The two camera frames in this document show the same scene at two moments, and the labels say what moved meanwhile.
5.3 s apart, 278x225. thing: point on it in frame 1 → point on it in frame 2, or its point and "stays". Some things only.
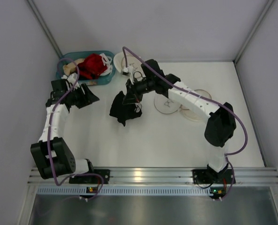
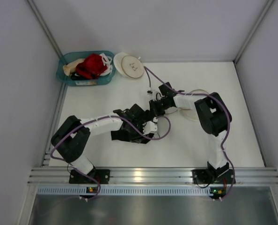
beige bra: (72, 67) stays
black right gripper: (129, 91) → (154, 107)
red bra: (91, 66) stays
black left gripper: (79, 97) → (143, 117)
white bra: (107, 60) stays
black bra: (124, 112) → (125, 135)
